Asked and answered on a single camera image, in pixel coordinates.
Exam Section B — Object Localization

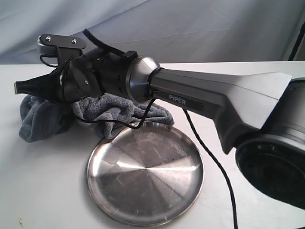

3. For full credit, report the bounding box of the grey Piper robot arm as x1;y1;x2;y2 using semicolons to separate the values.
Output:
15;48;305;209

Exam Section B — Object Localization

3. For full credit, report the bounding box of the grey fleece cloth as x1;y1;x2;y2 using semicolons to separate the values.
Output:
19;94;174;143

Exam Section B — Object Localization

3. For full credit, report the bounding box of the grey backdrop cloth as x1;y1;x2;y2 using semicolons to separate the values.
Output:
0;0;305;64

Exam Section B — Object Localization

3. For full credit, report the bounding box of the round stainless steel plate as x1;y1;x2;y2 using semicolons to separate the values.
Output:
86;122;204;227

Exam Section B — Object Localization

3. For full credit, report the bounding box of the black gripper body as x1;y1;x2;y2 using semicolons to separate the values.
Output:
49;53;102;103

